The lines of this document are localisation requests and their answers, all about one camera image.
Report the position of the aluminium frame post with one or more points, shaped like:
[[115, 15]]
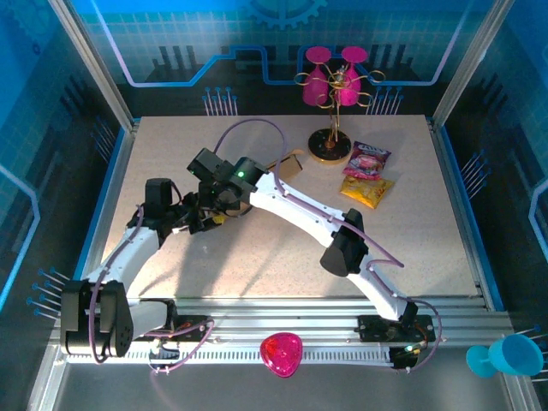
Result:
[[467, 64], [96, 64]]

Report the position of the aluminium side rail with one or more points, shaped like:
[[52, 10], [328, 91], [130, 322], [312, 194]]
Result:
[[466, 214], [113, 171]]

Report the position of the purple snack bag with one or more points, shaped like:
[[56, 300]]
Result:
[[368, 160]]

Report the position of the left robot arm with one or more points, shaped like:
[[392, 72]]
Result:
[[128, 252]]

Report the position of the yellow snack bag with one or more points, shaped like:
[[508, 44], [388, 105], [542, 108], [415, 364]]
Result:
[[368, 190]]

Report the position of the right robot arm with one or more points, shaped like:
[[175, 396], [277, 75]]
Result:
[[299, 210]]

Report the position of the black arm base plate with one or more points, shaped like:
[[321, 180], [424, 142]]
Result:
[[197, 327], [370, 327]]

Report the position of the pink plastic goblet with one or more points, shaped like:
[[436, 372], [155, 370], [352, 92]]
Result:
[[352, 87], [314, 90]]

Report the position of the blue plastic goblet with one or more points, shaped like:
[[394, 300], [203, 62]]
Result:
[[514, 355]]

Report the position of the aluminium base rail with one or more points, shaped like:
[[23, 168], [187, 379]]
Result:
[[278, 317]]

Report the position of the brown cardboard paper box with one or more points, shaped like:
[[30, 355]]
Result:
[[289, 164]]

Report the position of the pink heart-shaped bowl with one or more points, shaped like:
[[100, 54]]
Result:
[[281, 353]]

